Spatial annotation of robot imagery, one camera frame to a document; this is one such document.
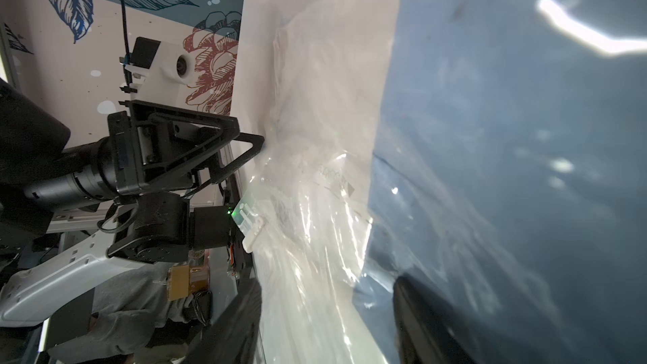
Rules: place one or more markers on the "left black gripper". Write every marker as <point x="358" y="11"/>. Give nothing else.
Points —
<point x="160" y="148"/>

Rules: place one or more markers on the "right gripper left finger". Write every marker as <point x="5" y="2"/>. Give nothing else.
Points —
<point x="234" y="336"/>

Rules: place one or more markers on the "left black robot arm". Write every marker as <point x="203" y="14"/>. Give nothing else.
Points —
<point x="41" y="177"/>

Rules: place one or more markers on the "blue cloth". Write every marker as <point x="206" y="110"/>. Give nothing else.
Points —
<point x="508" y="179"/>

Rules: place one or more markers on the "clear plastic vacuum bag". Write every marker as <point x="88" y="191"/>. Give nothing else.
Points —
<point x="314" y="73"/>

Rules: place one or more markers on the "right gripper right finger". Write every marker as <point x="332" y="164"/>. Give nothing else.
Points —
<point x="422" y="335"/>

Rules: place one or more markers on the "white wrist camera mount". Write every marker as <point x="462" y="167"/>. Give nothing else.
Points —
<point x="158" y="62"/>

